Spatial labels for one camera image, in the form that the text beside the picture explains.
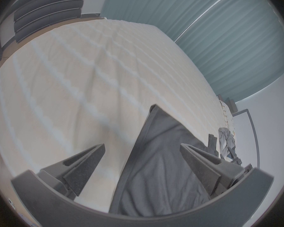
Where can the grey bedside table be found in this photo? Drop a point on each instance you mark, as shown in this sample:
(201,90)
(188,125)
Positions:
(230,103)

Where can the bed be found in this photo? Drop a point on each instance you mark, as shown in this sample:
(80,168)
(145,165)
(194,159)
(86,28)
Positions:
(73,79)

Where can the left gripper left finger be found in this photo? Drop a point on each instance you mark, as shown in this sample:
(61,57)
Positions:
(80,167)

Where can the black chest of drawers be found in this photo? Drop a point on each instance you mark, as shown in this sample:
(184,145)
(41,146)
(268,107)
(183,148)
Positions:
(49,10)

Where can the blue-green curtain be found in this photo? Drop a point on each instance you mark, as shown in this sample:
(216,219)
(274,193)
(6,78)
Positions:
(144,3)
(239,55)

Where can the black T-shirt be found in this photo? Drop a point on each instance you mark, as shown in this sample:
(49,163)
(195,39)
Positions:
(161,169)

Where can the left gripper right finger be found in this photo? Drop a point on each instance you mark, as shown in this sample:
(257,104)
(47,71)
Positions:
(208,171)

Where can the grey garment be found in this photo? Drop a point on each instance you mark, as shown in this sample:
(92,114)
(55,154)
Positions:
(226,138)

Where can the white printed pillow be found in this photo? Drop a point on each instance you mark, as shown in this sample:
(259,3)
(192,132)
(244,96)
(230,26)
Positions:
(227,117)

